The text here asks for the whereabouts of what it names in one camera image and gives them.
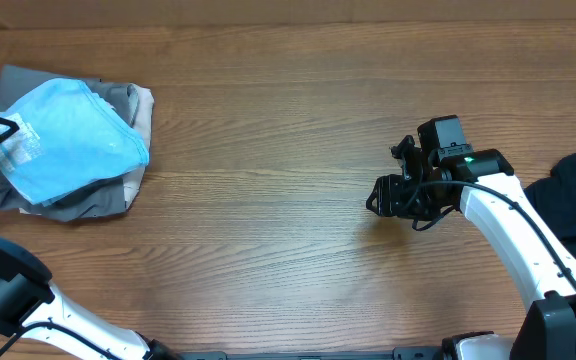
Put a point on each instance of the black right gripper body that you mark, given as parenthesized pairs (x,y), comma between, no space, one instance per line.
(416,201)

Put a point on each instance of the light blue printed t-shirt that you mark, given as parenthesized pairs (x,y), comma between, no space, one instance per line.
(68,138)

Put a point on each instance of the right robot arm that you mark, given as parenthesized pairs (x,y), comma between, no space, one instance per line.
(543,271)

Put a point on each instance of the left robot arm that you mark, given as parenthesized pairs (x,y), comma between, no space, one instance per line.
(33,307)

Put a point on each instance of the folded grey garment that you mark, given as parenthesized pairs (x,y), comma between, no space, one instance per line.
(17,81)

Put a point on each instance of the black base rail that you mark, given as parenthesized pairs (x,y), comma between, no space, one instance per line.
(293,356)

